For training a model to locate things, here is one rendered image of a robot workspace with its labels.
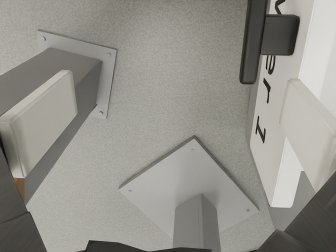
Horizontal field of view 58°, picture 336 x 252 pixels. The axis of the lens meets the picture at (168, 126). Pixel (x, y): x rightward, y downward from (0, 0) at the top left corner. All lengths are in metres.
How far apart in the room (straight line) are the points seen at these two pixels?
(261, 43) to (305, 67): 0.03
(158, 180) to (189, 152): 0.21
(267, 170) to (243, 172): 1.12
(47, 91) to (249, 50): 0.14
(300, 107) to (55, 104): 0.13
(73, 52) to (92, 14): 0.16
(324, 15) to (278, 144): 0.10
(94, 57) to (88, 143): 0.40
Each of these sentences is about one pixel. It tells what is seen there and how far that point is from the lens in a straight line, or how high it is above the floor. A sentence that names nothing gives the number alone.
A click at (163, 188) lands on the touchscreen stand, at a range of 1.42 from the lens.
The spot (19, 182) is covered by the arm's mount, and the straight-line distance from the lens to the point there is 0.53.
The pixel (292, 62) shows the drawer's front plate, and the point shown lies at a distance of 0.25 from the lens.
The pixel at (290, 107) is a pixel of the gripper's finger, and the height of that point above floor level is 0.98.
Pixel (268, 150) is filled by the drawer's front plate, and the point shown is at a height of 0.89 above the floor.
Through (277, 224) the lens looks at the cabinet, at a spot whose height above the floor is 0.57.
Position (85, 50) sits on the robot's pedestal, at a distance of 1.22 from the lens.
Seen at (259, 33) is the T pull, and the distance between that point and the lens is 0.23.
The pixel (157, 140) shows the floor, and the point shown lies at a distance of 1.32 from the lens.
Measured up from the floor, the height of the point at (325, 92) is 0.84.
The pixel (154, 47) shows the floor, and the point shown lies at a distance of 1.17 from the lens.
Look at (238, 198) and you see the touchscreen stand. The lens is 1.47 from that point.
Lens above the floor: 1.13
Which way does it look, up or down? 62 degrees down
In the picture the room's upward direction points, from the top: 172 degrees counter-clockwise
